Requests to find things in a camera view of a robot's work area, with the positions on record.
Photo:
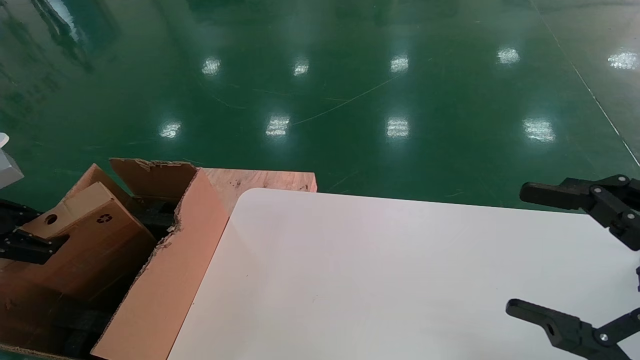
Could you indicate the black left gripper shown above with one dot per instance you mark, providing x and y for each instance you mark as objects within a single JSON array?
[{"x": 15, "y": 215}]

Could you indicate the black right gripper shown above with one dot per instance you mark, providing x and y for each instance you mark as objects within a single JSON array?
[{"x": 638, "y": 280}]

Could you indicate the small cardboard box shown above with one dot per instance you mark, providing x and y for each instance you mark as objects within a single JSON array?
[{"x": 100, "y": 255}]

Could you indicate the large open cardboard box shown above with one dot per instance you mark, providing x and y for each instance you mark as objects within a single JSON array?
[{"x": 165, "y": 300}]

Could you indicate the small white and pink object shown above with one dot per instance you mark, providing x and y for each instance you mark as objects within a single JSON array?
[{"x": 3, "y": 140}]

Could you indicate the wooden pallet board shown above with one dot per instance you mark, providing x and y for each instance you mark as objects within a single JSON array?
[{"x": 270, "y": 179}]

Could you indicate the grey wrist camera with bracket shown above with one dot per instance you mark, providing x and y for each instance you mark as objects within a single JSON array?
[{"x": 9, "y": 170}]

